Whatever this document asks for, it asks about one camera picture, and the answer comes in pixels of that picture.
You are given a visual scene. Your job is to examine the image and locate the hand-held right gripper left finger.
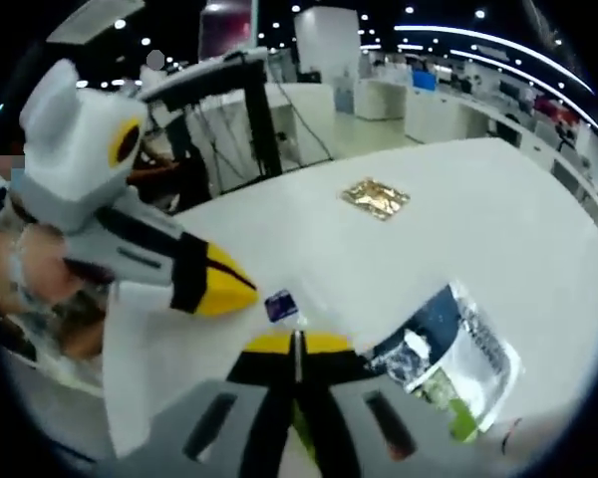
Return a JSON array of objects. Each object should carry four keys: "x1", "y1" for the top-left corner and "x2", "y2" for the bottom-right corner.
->
[{"x1": 94, "y1": 331, "x2": 299, "y2": 478}]

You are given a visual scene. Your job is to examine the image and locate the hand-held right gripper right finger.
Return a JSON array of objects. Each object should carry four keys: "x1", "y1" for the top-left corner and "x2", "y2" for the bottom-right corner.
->
[{"x1": 298, "y1": 331, "x2": 487, "y2": 478}]

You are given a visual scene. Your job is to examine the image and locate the blue storage box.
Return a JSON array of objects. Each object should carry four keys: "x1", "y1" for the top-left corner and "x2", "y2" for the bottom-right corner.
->
[{"x1": 412, "y1": 69, "x2": 438, "y2": 94}]

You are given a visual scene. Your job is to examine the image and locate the person's left hand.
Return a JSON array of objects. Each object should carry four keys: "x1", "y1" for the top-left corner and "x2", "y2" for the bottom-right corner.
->
[{"x1": 22, "y1": 221, "x2": 116, "y2": 305}]

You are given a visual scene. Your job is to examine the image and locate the small purple sachet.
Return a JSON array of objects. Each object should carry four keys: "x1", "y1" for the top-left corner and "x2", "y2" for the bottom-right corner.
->
[{"x1": 264, "y1": 289, "x2": 300, "y2": 323}]

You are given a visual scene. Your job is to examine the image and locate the pale blue wristband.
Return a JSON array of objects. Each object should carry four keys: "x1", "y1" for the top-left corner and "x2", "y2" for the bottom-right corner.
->
[{"x1": 7, "y1": 246, "x2": 41, "y2": 310}]

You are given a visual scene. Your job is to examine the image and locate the green white plastic packet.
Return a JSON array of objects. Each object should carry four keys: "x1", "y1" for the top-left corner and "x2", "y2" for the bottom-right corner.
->
[{"x1": 367, "y1": 281, "x2": 525, "y2": 442}]

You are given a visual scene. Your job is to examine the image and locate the gold foil packet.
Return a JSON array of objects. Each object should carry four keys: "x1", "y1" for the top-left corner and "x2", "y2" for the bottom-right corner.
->
[{"x1": 337, "y1": 175, "x2": 412, "y2": 224}]

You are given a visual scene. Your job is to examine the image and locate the red screen computer monitor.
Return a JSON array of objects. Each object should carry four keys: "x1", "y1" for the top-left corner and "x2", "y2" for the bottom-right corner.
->
[{"x1": 198, "y1": 0, "x2": 260, "y2": 59}]

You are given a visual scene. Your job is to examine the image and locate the white square pillar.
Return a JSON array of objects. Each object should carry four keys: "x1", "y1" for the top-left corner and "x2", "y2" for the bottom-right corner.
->
[{"x1": 293, "y1": 7, "x2": 363, "y2": 84}]

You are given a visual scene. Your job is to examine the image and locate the thin dark cord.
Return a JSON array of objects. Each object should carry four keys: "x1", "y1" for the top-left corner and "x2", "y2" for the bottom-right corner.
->
[{"x1": 500, "y1": 416, "x2": 525, "y2": 455}]

